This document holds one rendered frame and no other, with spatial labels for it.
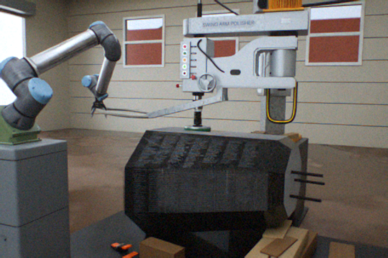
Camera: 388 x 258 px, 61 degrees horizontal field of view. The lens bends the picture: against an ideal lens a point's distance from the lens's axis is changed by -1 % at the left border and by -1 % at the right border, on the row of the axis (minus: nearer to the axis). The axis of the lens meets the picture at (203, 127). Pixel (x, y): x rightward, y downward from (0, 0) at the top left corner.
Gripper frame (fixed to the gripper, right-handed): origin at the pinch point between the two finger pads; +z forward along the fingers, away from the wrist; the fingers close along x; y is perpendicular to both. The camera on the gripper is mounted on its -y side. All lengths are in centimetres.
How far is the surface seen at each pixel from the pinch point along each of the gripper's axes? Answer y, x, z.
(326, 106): -441, 457, 32
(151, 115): 16.5, 44.8, -4.9
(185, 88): 34, 71, -29
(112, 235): 42, 15, 89
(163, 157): 65, 54, 18
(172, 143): 58, 60, 10
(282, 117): 6, 164, -4
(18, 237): 117, -26, 49
